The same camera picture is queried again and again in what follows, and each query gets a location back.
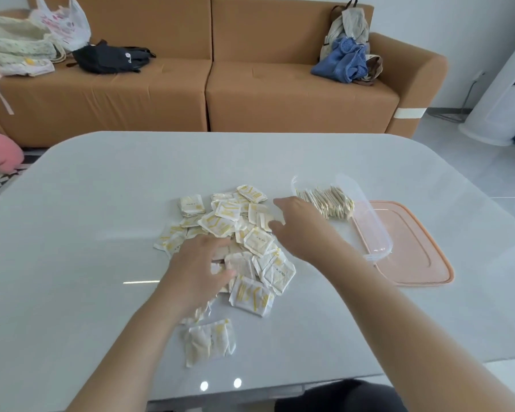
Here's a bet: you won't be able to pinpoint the person's right hand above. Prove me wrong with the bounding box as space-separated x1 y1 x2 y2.
268 196 345 263

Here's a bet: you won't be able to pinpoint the person's left hand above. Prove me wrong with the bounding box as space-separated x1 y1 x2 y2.
160 234 237 314

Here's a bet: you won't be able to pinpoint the person's left forearm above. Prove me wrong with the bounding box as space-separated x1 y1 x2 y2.
66 287 212 412

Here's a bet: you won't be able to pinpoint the person's right forearm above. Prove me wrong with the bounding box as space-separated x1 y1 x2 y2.
302 238 515 412

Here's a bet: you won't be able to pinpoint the pile of white yellow packets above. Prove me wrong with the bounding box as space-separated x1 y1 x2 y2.
154 184 297 369

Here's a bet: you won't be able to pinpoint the row of packets in container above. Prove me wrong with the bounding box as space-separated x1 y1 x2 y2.
295 185 356 221

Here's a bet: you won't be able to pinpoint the clear plastic container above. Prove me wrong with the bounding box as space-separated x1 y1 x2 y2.
290 173 394 262

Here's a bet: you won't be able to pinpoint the pink container lid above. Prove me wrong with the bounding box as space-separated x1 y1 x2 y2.
352 201 455 288

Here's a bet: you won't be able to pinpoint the brown fabric sofa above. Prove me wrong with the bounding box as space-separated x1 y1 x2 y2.
0 0 449 149

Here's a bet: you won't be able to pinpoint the person's dark trousers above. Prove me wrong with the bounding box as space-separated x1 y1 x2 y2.
275 379 408 412

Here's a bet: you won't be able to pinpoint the blue knitted garment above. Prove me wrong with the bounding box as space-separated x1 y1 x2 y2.
311 37 368 84

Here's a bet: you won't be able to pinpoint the beige backpack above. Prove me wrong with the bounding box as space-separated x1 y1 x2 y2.
319 0 384 86

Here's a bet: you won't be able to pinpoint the black bag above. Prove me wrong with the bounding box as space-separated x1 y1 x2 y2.
72 39 157 75

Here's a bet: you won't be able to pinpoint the patterned rug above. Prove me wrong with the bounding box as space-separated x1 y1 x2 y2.
0 148 48 207

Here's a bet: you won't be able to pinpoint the white tower air conditioner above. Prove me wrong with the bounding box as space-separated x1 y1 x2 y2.
458 27 515 147

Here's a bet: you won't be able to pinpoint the pink plush toy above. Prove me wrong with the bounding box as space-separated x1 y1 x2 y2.
0 129 25 175

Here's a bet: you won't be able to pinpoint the white plastic bag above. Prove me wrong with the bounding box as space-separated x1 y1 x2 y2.
28 0 92 54

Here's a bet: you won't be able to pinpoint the floral cloth bag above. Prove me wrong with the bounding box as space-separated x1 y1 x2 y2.
0 15 68 116

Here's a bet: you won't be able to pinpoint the grey power cable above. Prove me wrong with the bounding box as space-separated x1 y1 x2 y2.
429 77 481 123

